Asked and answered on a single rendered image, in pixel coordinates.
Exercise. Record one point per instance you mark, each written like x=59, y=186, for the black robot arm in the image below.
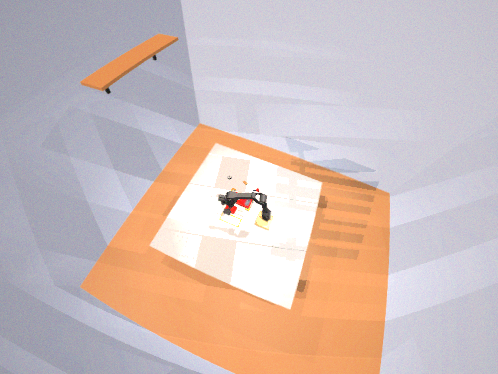
x=232, y=196

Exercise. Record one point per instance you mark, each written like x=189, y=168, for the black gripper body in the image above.
x=228, y=211

